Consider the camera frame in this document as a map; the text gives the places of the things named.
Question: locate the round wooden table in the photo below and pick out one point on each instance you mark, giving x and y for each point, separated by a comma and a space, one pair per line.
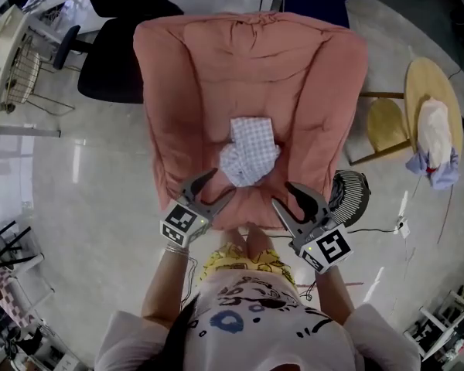
429, 79

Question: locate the white blue checkered clothes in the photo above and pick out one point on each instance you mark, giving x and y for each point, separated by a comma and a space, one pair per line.
251, 149

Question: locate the black folding chair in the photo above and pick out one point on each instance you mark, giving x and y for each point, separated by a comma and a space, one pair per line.
15, 246

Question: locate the cream pink cloth bundle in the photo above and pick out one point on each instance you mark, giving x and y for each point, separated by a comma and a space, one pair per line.
435, 130

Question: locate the pink cushioned armchair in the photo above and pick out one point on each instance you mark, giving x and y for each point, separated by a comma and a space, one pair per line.
251, 72

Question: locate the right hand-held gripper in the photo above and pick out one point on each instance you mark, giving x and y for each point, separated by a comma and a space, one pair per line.
326, 247

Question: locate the person's yellow printed shorts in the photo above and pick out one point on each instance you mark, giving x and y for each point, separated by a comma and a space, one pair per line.
228, 259

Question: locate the pink checkered cloth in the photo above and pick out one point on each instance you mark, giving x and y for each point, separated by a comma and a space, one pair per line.
2, 288

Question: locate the wooden stool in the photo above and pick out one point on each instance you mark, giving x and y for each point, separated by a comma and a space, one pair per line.
384, 126

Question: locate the black office chair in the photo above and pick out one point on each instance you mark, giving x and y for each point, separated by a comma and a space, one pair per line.
112, 64

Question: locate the person's white printed t-shirt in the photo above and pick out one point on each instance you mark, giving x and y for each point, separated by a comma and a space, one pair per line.
255, 334

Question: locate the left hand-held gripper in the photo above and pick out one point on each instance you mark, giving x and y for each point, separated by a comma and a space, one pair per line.
185, 222

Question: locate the person's right forearm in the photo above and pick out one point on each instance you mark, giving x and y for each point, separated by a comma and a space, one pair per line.
334, 296

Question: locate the person's legs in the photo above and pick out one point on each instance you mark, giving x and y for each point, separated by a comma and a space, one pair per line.
251, 240

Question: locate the white storage rack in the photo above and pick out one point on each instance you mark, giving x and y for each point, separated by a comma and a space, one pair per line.
444, 319

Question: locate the light blue clothes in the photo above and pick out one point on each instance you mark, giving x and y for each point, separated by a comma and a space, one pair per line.
446, 174

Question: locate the white power strip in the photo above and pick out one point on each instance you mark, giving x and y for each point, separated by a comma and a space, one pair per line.
403, 226

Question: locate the person's left forearm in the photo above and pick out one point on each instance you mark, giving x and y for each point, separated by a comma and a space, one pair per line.
162, 284

